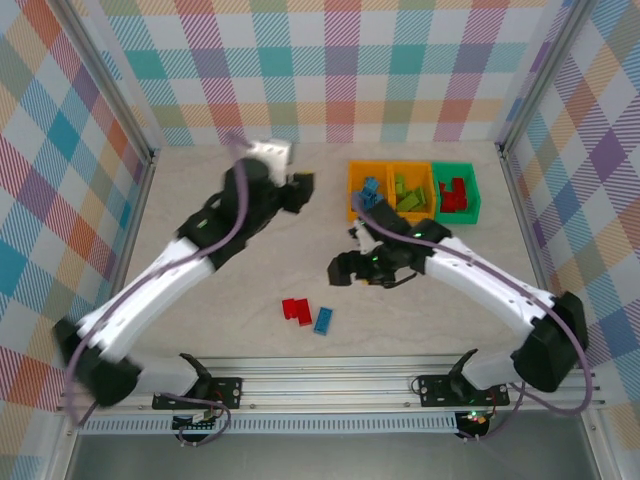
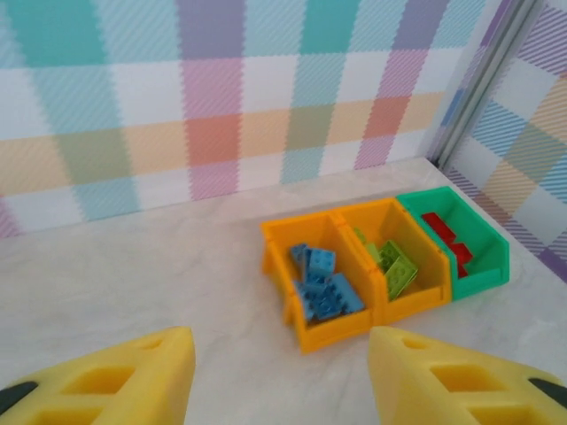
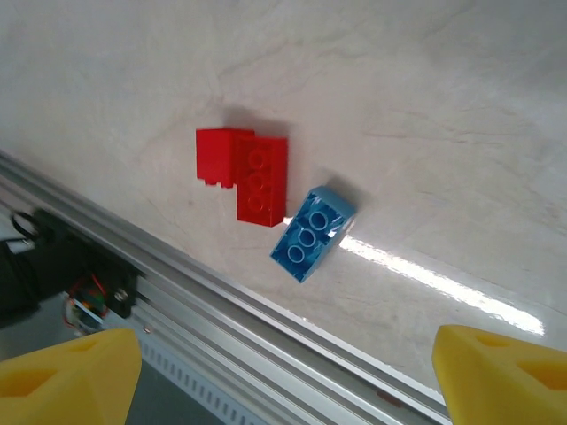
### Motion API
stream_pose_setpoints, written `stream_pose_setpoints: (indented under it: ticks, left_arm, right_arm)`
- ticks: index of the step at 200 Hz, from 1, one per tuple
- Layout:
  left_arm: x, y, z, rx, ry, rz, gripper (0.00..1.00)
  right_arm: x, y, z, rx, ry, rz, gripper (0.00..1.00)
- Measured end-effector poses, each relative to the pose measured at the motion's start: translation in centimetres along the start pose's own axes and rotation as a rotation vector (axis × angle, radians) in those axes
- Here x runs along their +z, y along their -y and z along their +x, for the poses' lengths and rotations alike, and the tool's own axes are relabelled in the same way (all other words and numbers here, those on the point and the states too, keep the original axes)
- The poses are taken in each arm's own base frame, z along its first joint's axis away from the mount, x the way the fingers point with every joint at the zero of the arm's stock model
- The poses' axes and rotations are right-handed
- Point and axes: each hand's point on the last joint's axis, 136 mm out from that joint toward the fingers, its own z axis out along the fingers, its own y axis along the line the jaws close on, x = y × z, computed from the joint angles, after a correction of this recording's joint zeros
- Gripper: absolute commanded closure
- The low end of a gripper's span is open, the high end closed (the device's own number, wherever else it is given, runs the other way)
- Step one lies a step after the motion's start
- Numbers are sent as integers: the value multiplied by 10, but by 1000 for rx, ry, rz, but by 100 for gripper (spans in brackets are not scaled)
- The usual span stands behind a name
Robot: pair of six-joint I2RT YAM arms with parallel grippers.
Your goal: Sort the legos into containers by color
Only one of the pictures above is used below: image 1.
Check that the small red lego brick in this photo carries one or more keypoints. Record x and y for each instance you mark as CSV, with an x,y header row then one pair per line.
x,y
465,201
442,190

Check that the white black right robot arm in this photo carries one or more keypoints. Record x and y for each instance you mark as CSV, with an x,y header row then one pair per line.
x,y
480,280

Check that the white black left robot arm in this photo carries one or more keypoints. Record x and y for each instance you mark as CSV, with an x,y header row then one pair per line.
x,y
150,290

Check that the square red lego brick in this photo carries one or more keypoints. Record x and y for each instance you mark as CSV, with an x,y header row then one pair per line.
x,y
289,308

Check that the green plastic bin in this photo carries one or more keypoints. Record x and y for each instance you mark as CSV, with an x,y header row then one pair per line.
x,y
472,200

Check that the small circuit board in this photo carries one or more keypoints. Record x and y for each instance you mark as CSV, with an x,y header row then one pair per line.
x,y
195,419
475,419

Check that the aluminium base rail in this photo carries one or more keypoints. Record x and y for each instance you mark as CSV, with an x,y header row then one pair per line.
x,y
325,385

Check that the aluminium side rail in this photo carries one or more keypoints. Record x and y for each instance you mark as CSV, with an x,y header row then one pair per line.
x,y
127,250
515,190

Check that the aluminium frame post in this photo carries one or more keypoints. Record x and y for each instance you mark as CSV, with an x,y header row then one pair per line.
x,y
117,82
536,75

